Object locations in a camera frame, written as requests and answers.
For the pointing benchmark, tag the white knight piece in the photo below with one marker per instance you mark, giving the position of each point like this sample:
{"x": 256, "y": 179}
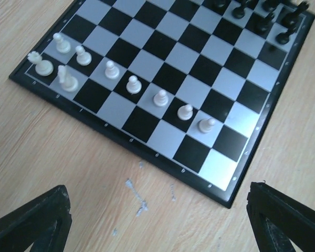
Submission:
{"x": 68, "y": 82}

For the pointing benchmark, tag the white pawn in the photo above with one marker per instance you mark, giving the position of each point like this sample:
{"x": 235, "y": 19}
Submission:
{"x": 206, "y": 125}
{"x": 134, "y": 85}
{"x": 185, "y": 112}
{"x": 63, "y": 46}
{"x": 161, "y": 98}
{"x": 83, "y": 57}
{"x": 111, "y": 71}

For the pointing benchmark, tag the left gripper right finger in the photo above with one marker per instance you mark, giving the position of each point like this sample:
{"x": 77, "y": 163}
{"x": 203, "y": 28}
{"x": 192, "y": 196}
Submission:
{"x": 278, "y": 220}

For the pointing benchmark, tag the white rook piece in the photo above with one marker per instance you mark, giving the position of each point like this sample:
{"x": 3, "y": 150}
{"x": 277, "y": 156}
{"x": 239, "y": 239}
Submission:
{"x": 42, "y": 67}

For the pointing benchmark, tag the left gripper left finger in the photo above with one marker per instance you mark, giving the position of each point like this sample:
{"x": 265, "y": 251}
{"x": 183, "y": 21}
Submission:
{"x": 42, "y": 224}

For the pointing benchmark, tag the black magnetic chess board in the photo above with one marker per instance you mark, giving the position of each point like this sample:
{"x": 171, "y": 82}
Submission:
{"x": 229, "y": 69}

